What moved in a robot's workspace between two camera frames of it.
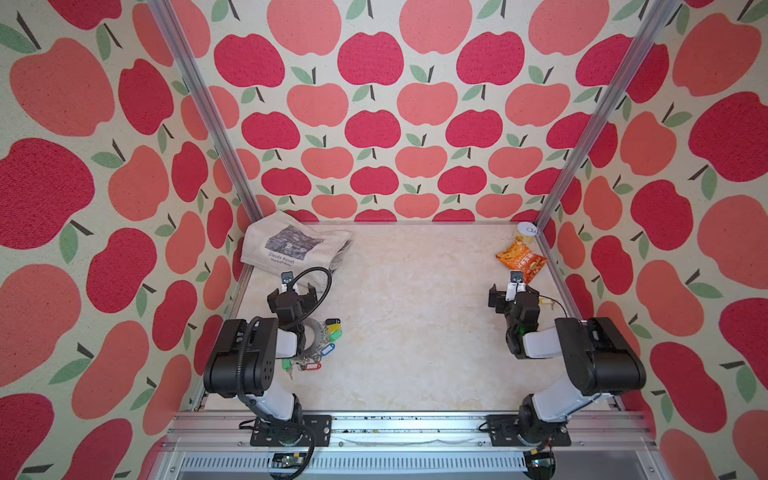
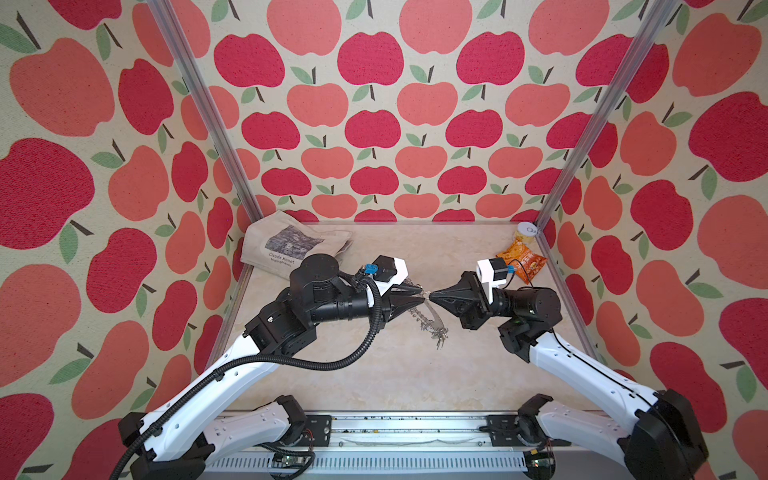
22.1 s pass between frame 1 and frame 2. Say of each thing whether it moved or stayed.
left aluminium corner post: stayed
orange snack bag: stayed
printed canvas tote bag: stayed
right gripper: moved
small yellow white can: stayed
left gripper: moved
